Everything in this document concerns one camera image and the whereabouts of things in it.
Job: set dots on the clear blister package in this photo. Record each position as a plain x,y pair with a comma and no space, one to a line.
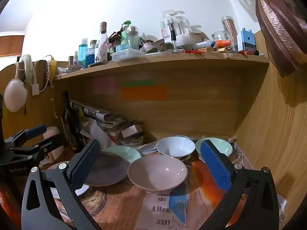
168,26

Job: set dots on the orange tube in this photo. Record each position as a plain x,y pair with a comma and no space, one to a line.
223,43

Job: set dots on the stack of newspapers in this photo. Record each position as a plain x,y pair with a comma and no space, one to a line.
105,119

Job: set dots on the dark glass bottle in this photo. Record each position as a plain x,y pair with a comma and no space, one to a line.
70,124

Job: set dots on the white plastic tray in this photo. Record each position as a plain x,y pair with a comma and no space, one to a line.
187,40

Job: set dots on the small white box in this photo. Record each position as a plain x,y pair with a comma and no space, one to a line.
130,131

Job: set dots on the large greyish pink bowl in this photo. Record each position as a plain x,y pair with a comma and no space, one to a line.
153,175

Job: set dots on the clear plastic storage box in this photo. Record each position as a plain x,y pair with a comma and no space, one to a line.
127,55

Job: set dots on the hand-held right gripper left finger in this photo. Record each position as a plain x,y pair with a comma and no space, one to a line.
86,163

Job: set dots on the small dish of beads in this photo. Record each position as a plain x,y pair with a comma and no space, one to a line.
132,141

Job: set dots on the mint green plate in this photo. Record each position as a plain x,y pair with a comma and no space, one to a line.
127,154

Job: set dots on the tall clear canister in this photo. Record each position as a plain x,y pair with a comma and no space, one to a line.
229,28

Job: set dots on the newspaper print tablecloth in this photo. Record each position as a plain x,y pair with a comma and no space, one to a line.
124,203

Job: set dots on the wooden cabinet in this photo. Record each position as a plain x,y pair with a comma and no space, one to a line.
12,46

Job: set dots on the white mug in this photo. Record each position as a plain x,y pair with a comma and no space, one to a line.
53,131

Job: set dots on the cream white plate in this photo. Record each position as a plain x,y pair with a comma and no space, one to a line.
81,190

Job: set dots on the green pump bottle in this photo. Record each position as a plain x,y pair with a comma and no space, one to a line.
124,37

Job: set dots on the white bowl with dark dots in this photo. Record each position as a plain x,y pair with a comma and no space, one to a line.
175,147

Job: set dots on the white fluffy puff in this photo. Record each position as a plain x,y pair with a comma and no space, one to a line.
14,95

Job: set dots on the mint green bowl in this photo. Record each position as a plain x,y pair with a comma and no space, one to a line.
225,148

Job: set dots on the glass jar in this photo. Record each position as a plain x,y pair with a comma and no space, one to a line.
220,36

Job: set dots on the dark grey plate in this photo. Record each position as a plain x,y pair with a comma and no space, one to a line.
108,170

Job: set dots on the green sticky note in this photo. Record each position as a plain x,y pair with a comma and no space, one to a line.
139,82

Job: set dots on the yellow hanging item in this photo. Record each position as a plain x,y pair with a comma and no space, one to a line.
53,67

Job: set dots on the brown plastic-wrapped board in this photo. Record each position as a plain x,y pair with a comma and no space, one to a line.
280,28

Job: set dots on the white fluffy headband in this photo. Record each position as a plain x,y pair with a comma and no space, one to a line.
28,63

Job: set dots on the blue and white box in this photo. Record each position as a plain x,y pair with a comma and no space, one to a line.
247,42

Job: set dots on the mint tumbler with silver lid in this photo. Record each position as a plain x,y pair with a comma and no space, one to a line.
132,40

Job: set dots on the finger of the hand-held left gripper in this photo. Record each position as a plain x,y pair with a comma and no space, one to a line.
48,145
36,130

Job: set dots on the pink sticky note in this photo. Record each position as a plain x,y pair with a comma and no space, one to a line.
104,85

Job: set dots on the blue liquid bottle white cap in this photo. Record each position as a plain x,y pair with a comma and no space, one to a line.
83,52

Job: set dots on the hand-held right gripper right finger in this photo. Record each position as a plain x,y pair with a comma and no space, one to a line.
215,166

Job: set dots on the clear bottle with white label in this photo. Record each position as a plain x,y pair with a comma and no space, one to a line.
103,48

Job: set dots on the orange sticky note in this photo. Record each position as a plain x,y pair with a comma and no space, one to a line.
144,93

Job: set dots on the white hanging tag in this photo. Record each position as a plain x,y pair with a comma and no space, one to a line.
35,89

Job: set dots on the black patterned headband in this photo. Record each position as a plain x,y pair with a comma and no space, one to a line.
44,74

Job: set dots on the blue jar with dark lid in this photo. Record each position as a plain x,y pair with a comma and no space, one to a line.
91,56

